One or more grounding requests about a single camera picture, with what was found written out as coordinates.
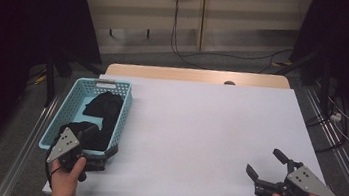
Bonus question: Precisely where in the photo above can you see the beige cabinet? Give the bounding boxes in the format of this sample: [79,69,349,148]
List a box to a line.
[69,0,312,79]

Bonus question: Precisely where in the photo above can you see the black shorts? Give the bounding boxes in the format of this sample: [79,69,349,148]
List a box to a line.
[57,86,126,154]

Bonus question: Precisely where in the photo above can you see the wooden table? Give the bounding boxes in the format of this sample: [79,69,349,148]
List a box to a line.
[104,53,293,98]

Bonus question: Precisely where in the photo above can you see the metal floor rail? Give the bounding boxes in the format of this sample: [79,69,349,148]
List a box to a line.
[290,85,349,196]
[0,88,61,196]

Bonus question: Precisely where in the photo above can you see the black floor cable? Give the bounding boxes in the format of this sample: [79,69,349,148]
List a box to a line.
[301,90,349,157]

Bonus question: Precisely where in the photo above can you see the person's left hand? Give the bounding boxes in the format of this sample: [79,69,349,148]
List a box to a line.
[47,153,89,196]

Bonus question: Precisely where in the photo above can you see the black cloth garment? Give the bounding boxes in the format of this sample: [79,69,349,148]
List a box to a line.
[42,60,349,196]

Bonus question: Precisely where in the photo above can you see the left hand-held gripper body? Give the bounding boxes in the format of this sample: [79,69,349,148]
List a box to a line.
[44,125,112,185]

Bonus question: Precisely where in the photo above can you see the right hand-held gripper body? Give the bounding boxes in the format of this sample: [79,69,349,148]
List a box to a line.
[252,156,345,196]

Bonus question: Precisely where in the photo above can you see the left hand-held gripper black cable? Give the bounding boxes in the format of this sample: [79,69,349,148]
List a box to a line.
[41,134,66,190]

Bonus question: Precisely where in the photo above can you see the light blue plastic basket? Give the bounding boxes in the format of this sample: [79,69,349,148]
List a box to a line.
[37,71,136,166]

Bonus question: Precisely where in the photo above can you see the white plug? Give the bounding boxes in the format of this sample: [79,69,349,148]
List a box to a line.
[329,111,344,124]

